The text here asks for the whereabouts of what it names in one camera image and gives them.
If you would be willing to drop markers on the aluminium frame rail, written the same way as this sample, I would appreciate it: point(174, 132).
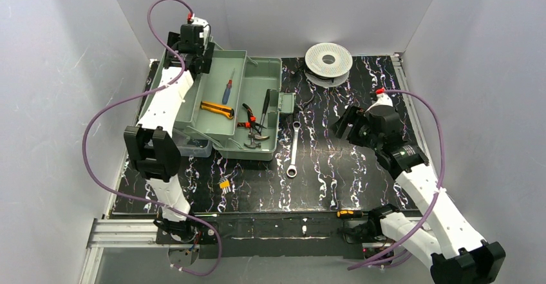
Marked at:
point(127, 232)

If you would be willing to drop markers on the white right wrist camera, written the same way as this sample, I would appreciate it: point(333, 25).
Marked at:
point(383, 98)

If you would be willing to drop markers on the white filament spool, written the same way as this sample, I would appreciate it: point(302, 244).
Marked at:
point(327, 65)

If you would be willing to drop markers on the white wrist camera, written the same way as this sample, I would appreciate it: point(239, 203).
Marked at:
point(383, 98)
point(206, 32)

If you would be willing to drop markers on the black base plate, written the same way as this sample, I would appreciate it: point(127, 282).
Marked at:
point(273, 234)

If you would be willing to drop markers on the black marbled table mat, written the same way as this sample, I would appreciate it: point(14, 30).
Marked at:
point(331, 173)

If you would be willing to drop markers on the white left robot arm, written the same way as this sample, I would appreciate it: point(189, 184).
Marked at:
point(150, 145)

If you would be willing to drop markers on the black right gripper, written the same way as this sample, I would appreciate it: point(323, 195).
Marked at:
point(354, 125)

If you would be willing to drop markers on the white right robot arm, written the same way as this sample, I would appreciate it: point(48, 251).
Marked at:
point(446, 243)

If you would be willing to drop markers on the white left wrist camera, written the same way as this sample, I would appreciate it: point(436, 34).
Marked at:
point(206, 32)

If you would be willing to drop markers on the small yellow bit holder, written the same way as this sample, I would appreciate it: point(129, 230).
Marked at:
point(225, 186)

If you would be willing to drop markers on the orange utility knife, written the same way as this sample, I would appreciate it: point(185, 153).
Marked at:
point(218, 108)

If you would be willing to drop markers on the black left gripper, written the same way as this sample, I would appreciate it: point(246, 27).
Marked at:
point(171, 55)

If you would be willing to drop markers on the small black claw hammer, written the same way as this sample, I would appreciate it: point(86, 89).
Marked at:
point(253, 144)

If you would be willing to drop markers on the silver combination wrench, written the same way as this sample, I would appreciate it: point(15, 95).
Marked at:
point(292, 169)

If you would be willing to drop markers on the red handled pliers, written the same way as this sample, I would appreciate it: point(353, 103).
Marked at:
point(251, 123)

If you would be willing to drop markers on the yellow black screwdriver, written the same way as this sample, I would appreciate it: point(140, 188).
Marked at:
point(349, 214)

